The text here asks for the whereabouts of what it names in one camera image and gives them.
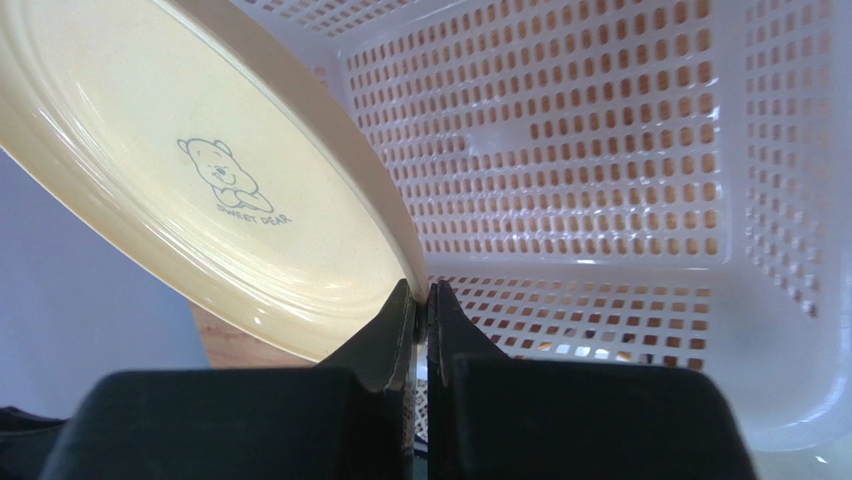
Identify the yellow plastic plate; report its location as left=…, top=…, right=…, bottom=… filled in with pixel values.
left=1, top=1, right=429, bottom=361

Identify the white perforated plastic bin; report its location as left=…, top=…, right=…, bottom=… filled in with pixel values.
left=240, top=1, right=851, bottom=451

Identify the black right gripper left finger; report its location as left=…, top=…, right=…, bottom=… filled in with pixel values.
left=42, top=281, right=417, bottom=479

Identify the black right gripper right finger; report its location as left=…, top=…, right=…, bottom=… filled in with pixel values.
left=427, top=281, right=756, bottom=479

